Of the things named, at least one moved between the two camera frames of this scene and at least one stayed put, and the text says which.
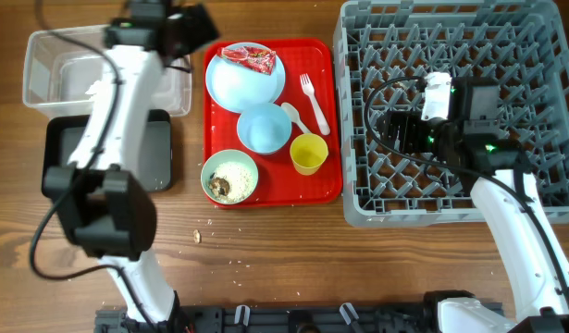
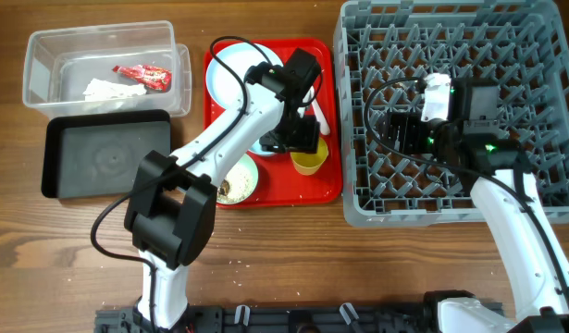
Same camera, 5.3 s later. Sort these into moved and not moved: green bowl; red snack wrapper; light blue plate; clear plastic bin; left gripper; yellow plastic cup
Moved: red snack wrapper; left gripper
Not moved: yellow plastic cup; green bowl; light blue plate; clear plastic bin
